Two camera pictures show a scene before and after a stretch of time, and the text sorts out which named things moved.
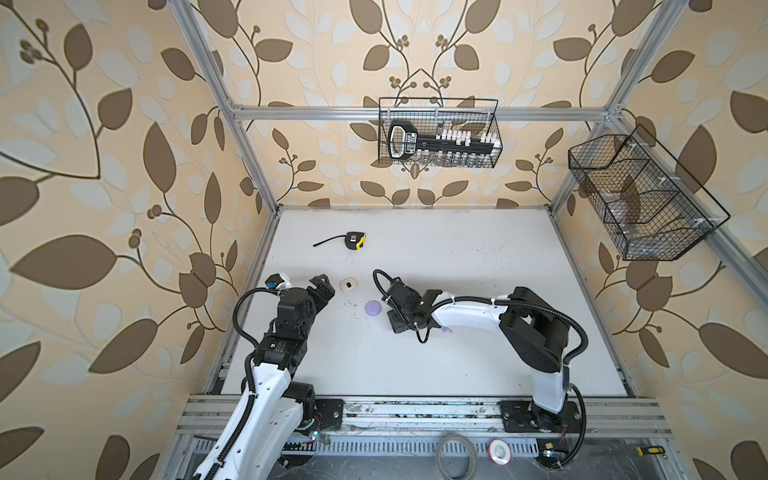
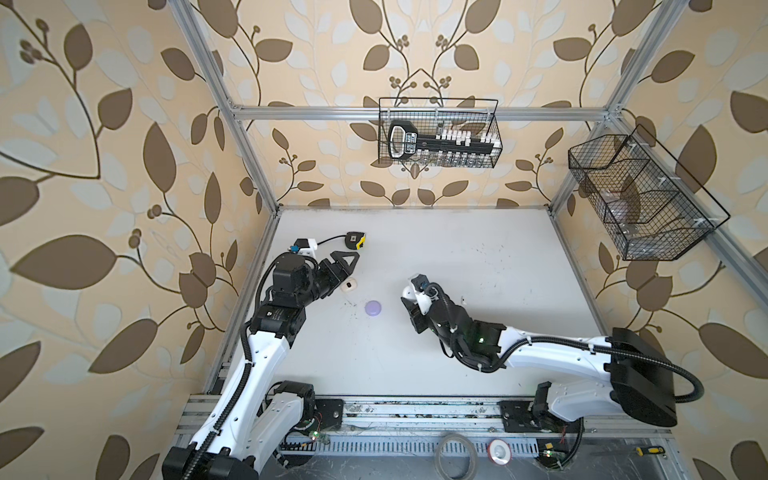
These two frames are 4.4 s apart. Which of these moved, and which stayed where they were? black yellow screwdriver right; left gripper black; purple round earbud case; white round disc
Moved: left gripper black
Stayed: black yellow screwdriver right; purple round earbud case; white round disc
